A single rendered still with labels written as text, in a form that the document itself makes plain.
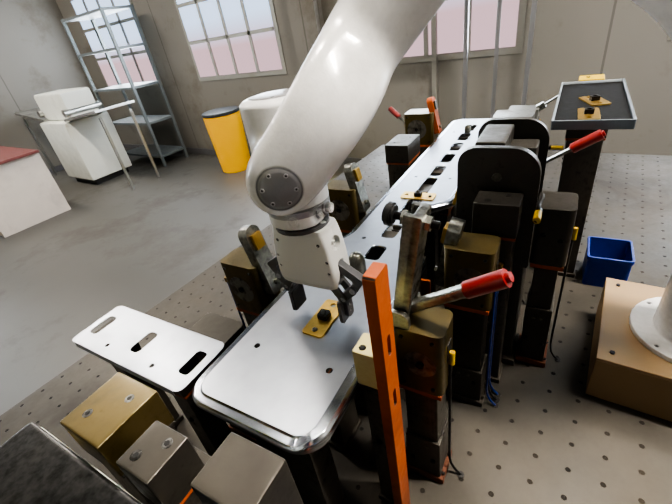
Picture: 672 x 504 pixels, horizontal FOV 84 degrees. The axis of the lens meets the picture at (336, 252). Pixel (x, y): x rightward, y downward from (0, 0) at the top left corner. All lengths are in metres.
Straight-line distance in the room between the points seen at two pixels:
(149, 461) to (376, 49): 0.45
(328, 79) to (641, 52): 3.11
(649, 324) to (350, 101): 0.75
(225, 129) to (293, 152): 4.28
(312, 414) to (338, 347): 0.11
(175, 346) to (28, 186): 4.59
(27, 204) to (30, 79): 2.79
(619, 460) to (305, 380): 0.57
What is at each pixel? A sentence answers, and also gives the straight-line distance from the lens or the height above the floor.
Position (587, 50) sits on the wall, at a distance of 3.39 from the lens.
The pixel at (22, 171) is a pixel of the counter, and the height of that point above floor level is 0.54.
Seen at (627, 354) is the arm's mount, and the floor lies 0.81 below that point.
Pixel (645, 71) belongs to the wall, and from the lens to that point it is 3.42.
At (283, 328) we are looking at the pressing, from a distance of 0.62.
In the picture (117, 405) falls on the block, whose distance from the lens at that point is 0.55.
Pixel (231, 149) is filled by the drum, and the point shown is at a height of 0.28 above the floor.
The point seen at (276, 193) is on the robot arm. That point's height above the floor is 1.27.
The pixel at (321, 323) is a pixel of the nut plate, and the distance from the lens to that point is 0.61.
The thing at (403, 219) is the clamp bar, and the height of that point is 1.21.
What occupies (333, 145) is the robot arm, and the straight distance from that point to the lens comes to 0.37.
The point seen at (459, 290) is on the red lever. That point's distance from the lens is 0.47.
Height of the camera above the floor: 1.41
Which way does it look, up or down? 32 degrees down
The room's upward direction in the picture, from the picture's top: 10 degrees counter-clockwise
